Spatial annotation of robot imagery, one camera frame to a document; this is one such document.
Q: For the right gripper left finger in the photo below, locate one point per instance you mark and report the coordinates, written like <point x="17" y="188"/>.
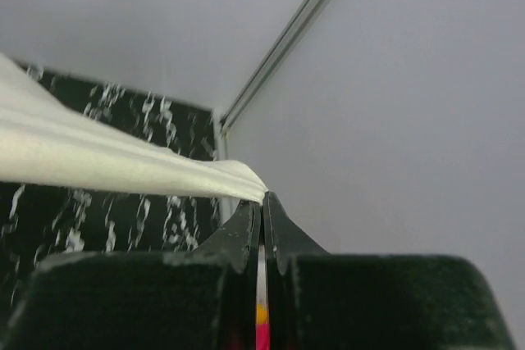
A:
<point x="203" y="299"/>

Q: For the pink t shirt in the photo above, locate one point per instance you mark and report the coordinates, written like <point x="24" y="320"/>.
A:
<point x="262" y="312"/>

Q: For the aluminium corner frame post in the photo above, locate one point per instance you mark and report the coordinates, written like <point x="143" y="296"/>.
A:
<point x="267" y="123"/>

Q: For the white t shirt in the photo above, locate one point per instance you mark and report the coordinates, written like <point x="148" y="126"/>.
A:
<point x="44" y="142"/>

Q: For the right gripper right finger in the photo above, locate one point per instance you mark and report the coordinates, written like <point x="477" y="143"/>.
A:
<point x="320" y="300"/>

